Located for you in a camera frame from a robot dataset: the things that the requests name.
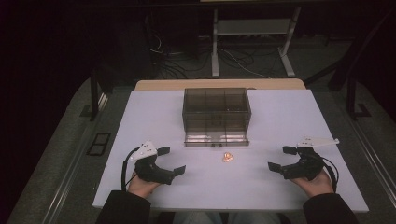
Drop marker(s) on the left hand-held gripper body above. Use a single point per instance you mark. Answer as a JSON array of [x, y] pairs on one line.
[[148, 170]]

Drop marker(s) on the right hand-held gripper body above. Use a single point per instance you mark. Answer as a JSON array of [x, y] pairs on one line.
[[306, 166]]

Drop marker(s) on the small orange candy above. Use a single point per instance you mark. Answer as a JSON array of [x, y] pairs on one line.
[[228, 157]]

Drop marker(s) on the clear plastic drawer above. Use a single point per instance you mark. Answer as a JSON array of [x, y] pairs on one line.
[[216, 138]]

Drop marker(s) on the smoky clear plastic drawer box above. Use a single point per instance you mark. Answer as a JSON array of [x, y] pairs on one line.
[[216, 107]]

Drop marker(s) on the person's left hand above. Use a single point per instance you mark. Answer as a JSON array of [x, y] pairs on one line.
[[141, 187]]

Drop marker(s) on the person's right hand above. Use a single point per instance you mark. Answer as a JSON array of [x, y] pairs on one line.
[[317, 186]]

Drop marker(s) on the black metal stand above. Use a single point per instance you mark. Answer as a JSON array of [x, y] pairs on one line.
[[93, 96], [351, 99]]

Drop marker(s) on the black rectangular floor frame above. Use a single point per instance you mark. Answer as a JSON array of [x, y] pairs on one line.
[[93, 149]]

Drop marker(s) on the aluminium floor rail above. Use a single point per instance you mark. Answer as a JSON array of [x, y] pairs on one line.
[[378, 161], [67, 183]]

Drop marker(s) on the grey metal desk frame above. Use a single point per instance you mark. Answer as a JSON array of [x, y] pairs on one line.
[[252, 27]]

